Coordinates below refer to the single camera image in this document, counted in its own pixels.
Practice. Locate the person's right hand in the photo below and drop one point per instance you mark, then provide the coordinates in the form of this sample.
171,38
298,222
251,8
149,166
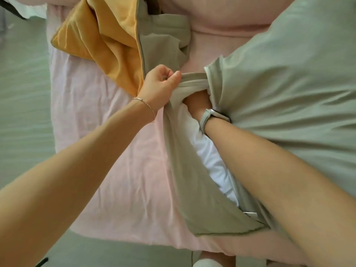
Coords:
198,104

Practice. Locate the person's left hand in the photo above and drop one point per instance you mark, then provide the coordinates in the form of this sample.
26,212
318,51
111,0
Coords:
158,86

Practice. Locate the white pillow insert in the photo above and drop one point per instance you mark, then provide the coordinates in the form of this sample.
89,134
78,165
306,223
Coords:
211,161

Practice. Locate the grey and orange pillowcase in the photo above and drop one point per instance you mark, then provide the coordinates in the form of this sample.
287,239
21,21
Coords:
292,80
111,38

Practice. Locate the pink bed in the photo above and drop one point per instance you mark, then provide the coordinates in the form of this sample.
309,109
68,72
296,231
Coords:
125,177

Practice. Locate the person's left forearm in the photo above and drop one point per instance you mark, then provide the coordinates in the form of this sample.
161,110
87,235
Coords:
55,177

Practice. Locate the person's right forearm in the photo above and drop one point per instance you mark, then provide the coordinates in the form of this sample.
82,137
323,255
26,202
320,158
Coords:
278,186

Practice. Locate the person's left leg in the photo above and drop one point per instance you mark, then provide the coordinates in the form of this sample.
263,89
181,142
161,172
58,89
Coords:
219,257

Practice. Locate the person's white shorts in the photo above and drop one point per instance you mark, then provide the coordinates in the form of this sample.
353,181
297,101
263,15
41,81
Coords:
207,263

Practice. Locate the white smartwatch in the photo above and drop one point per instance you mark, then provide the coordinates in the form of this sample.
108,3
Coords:
207,116

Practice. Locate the pink ruffled duvet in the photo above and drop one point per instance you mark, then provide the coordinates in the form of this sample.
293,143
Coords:
222,13

